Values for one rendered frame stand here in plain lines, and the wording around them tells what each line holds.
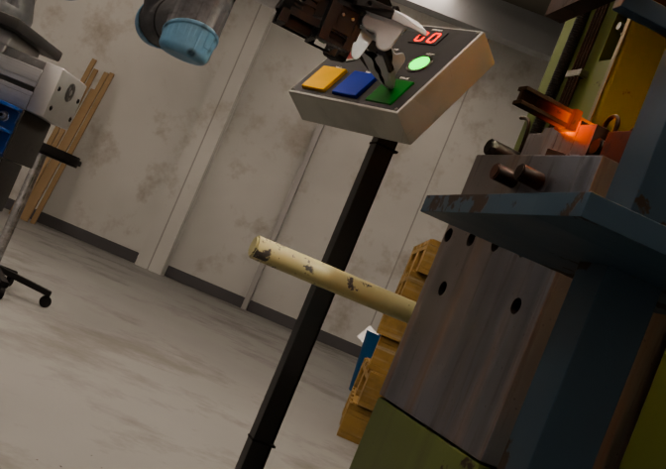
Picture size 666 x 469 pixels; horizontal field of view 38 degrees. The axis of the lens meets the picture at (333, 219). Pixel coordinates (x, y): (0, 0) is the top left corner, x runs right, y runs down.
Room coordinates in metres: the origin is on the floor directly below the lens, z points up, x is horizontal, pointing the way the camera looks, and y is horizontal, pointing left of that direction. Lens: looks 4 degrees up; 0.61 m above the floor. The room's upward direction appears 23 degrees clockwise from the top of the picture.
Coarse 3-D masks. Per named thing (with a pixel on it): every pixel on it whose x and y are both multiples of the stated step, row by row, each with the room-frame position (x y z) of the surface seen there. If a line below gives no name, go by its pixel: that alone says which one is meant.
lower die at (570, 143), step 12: (552, 132) 1.57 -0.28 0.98; (564, 132) 1.53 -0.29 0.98; (576, 132) 1.50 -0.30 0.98; (588, 132) 1.47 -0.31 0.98; (600, 132) 1.45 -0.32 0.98; (528, 144) 1.63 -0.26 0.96; (540, 144) 1.59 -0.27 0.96; (552, 144) 1.55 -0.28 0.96; (564, 144) 1.52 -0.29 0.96; (576, 144) 1.49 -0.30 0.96; (588, 144) 1.45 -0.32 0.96
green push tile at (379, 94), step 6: (396, 84) 1.89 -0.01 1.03; (402, 84) 1.89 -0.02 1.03; (408, 84) 1.88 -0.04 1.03; (378, 90) 1.91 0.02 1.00; (384, 90) 1.90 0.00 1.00; (390, 90) 1.89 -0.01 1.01; (396, 90) 1.88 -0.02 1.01; (402, 90) 1.87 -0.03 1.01; (372, 96) 1.90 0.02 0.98; (378, 96) 1.89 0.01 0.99; (384, 96) 1.88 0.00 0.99; (390, 96) 1.87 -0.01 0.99; (396, 96) 1.86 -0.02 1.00; (378, 102) 1.88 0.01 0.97; (384, 102) 1.87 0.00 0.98; (390, 102) 1.85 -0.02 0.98
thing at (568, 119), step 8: (520, 88) 1.49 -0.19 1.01; (528, 88) 1.48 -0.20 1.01; (520, 96) 1.49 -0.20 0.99; (528, 96) 1.49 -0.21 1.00; (536, 96) 1.49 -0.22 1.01; (544, 96) 1.49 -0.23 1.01; (520, 104) 1.48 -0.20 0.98; (528, 104) 1.48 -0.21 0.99; (536, 104) 1.49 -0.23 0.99; (544, 104) 1.50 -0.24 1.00; (552, 104) 1.50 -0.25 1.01; (560, 104) 1.50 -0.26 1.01; (528, 112) 1.51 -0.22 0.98; (536, 112) 1.49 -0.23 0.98; (544, 112) 1.49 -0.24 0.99; (552, 112) 1.50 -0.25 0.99; (560, 112) 1.51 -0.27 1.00; (568, 112) 1.51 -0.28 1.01; (576, 112) 1.50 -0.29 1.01; (544, 120) 1.52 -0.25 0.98; (552, 120) 1.50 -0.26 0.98; (560, 120) 1.50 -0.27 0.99; (568, 120) 1.51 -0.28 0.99; (576, 120) 1.50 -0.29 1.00; (584, 120) 1.51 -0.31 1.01; (560, 128) 1.52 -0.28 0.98; (568, 128) 1.50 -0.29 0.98; (576, 128) 1.50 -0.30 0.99
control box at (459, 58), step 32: (448, 32) 1.97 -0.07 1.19; (480, 32) 1.92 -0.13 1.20; (320, 64) 2.10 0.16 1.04; (352, 64) 2.04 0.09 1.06; (448, 64) 1.88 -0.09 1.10; (480, 64) 1.94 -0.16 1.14; (320, 96) 1.99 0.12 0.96; (416, 96) 1.85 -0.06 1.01; (448, 96) 1.90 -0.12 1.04; (352, 128) 1.98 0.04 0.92; (384, 128) 1.90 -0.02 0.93; (416, 128) 1.87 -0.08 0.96
